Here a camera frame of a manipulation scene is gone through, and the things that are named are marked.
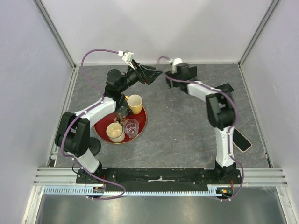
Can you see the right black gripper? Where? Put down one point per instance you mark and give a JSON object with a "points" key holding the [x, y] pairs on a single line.
{"points": [[169, 76]]}

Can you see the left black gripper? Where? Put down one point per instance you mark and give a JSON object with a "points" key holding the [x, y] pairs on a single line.
{"points": [[145, 74]]}

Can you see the blue-edged black phone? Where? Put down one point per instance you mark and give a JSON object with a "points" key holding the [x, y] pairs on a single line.
{"points": [[226, 88]]}

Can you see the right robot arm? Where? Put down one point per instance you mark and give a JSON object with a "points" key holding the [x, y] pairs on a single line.
{"points": [[221, 112]]}

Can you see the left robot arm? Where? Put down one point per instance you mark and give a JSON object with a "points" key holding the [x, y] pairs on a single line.
{"points": [[73, 135]]}

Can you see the yellow mug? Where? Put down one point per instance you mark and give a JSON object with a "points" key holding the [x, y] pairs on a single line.
{"points": [[134, 103]]}

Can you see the clear drinking glass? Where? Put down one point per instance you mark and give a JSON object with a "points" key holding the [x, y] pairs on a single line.
{"points": [[131, 128]]}

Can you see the cream cup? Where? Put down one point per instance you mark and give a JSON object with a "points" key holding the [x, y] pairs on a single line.
{"points": [[115, 132]]}

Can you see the red round tray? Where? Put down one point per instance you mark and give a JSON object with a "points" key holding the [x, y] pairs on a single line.
{"points": [[100, 126]]}

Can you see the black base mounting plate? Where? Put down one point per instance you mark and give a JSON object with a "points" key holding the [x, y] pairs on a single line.
{"points": [[168, 179]]}

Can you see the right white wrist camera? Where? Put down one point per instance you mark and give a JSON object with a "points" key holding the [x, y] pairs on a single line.
{"points": [[174, 63]]}

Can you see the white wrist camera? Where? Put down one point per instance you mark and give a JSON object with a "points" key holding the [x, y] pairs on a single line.
{"points": [[127, 57], [174, 63]]}

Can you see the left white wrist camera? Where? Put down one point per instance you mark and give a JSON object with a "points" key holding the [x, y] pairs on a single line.
{"points": [[127, 57]]}

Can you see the light blue cable duct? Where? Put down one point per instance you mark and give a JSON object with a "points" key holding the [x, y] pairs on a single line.
{"points": [[98, 191]]}

